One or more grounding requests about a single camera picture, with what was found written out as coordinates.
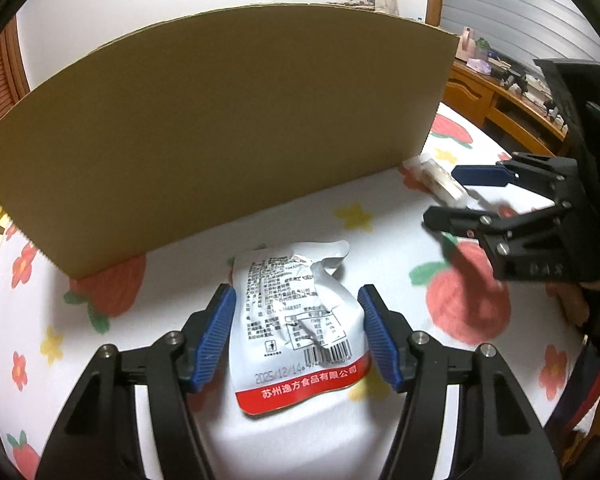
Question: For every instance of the white red-edged snack pouch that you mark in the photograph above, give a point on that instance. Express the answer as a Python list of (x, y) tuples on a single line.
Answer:
[(297, 331)]

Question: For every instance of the brown cardboard box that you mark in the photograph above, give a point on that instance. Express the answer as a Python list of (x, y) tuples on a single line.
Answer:
[(192, 123)]

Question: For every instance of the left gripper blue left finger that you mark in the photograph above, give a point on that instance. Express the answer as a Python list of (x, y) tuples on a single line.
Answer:
[(207, 334)]

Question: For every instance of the small clear wrapped snack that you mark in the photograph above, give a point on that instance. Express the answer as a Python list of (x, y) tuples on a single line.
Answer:
[(427, 176)]

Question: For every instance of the wooden sideboard cabinet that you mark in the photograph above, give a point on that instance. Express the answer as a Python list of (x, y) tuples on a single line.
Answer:
[(513, 121)]

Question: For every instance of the pink bottle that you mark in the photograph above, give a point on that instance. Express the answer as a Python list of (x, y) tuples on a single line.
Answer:
[(466, 47)]

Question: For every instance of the white fruit print blanket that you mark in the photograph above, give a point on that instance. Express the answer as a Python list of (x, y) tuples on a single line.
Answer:
[(94, 370)]

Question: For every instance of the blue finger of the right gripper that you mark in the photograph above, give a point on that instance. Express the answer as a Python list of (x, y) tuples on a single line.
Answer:
[(467, 223), (497, 176)]

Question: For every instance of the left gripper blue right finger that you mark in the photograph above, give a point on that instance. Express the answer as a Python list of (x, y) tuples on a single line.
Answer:
[(385, 332)]

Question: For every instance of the grey window blind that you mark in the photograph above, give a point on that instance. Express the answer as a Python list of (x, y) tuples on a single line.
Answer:
[(525, 29)]

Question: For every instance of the wooden louvered wardrobe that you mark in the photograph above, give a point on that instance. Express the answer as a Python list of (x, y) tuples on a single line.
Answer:
[(13, 80)]

